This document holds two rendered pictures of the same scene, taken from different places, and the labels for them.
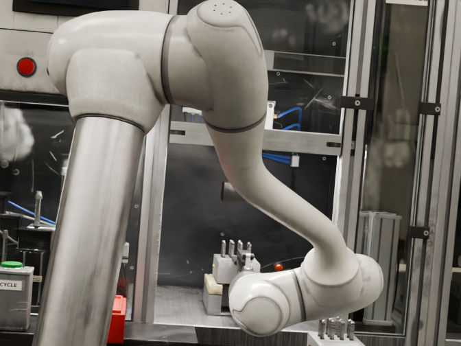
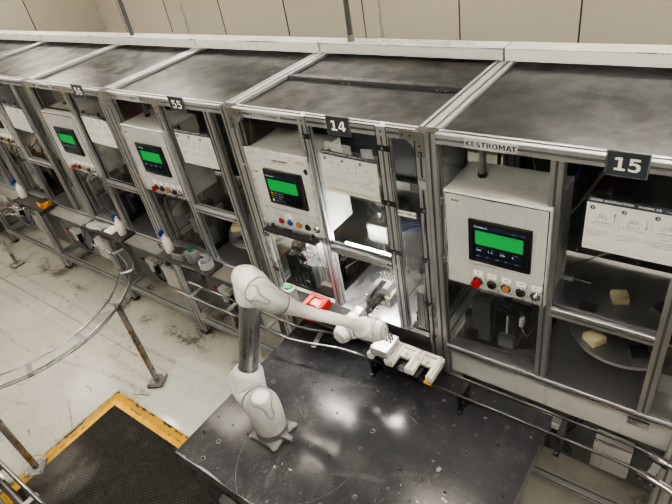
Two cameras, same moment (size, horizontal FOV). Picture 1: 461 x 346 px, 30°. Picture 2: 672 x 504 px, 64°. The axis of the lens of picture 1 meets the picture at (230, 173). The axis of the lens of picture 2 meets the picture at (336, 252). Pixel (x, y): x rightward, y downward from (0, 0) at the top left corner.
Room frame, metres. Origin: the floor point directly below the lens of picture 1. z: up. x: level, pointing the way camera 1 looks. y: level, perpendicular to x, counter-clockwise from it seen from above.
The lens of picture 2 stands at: (0.30, -1.57, 2.90)
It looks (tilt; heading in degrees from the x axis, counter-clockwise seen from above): 35 degrees down; 48
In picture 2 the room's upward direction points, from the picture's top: 11 degrees counter-clockwise
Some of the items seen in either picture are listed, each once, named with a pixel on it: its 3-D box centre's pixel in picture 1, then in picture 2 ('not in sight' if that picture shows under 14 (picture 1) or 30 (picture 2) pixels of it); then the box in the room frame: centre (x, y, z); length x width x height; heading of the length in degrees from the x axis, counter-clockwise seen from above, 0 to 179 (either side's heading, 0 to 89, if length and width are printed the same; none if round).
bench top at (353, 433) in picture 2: not in sight; (357, 437); (1.30, -0.33, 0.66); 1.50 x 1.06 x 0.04; 96
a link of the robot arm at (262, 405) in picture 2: not in sight; (264, 409); (1.08, 0.04, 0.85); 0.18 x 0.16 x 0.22; 76
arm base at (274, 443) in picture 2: not in sight; (275, 429); (1.08, 0.01, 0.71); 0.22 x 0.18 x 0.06; 96
